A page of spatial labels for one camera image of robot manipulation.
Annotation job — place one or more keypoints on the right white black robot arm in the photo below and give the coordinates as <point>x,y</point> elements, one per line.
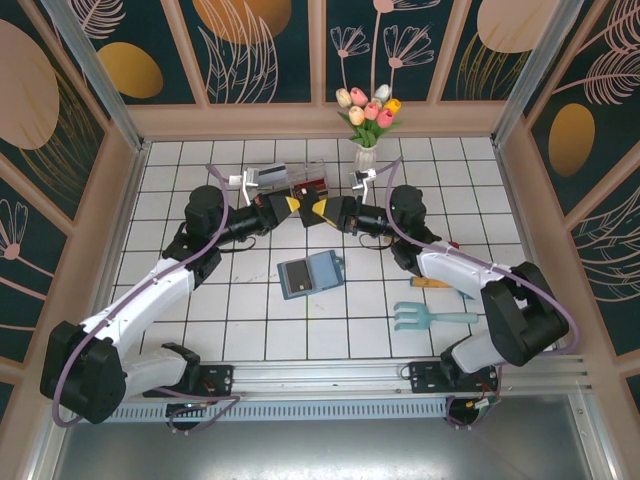
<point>525,320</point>

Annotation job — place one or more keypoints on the red card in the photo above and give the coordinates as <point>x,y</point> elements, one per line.
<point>312,189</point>

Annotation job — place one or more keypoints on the white magnetic stripe card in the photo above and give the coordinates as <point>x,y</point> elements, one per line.
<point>274,172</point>

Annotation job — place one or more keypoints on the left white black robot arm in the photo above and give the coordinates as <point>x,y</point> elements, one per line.
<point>140,305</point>

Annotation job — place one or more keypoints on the aluminium frame post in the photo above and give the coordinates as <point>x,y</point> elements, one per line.
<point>100,75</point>
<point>530,70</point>

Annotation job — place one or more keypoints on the artificial tulip bouquet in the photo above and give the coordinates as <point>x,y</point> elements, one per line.
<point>370,112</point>

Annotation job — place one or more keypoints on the blue card holder wallet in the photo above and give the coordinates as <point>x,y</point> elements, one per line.
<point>327,272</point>

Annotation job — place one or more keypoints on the light blue garden fork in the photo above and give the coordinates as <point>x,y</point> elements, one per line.
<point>417,320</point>

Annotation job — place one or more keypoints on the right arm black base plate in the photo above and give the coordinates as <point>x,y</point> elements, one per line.
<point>425,380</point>

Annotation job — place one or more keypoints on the green circuit board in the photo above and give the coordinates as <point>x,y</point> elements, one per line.
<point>487,406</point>

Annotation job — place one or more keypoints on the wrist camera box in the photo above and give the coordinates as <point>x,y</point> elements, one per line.
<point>248,177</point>
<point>357,177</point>

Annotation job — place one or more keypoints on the clear acrylic card organizer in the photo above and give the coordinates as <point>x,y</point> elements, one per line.
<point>305,172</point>

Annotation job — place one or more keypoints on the aluminium front rail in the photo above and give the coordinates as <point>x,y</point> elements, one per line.
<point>320,372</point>

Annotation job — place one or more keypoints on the dark brown chip card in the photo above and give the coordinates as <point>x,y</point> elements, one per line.
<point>298,276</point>

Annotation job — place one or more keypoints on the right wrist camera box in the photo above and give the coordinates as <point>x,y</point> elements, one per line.
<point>357,177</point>

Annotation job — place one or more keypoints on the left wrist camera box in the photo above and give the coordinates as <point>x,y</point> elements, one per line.
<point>248,177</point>

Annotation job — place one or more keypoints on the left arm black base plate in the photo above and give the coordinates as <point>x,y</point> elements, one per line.
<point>220,380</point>

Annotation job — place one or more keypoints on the grey metal panel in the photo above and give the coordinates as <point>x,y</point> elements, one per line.
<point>320,450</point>

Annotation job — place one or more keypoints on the white ribbed vase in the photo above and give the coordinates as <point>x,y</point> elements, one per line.
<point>366,156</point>

